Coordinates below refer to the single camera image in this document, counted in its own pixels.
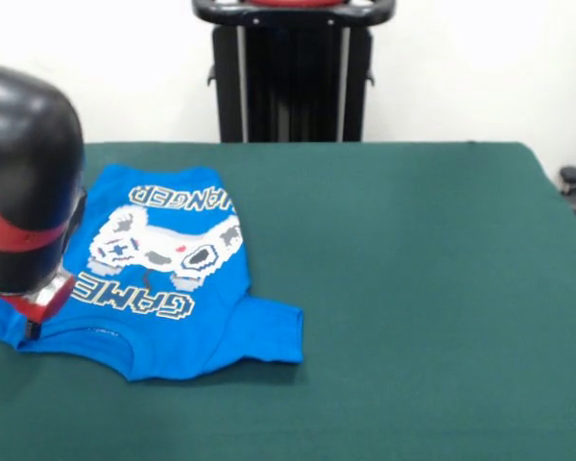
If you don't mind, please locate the blue shirt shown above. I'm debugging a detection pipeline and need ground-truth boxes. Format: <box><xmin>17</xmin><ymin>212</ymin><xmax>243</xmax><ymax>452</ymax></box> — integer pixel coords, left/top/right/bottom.
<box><xmin>0</xmin><ymin>162</ymin><xmax>304</xmax><ymax>383</ymax></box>

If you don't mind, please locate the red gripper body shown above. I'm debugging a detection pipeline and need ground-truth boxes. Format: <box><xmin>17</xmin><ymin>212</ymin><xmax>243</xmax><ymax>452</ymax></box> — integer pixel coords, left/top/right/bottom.
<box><xmin>2</xmin><ymin>276</ymin><xmax>77</xmax><ymax>324</ymax></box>

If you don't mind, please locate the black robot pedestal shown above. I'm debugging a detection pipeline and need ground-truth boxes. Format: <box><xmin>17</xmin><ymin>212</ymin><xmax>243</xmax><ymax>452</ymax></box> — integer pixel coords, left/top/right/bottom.
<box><xmin>191</xmin><ymin>0</ymin><xmax>397</xmax><ymax>143</ymax></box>

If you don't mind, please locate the dark green table cloth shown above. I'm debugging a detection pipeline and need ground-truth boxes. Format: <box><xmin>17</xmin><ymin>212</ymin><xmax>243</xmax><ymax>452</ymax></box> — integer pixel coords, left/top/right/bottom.
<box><xmin>0</xmin><ymin>140</ymin><xmax>576</xmax><ymax>461</ymax></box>

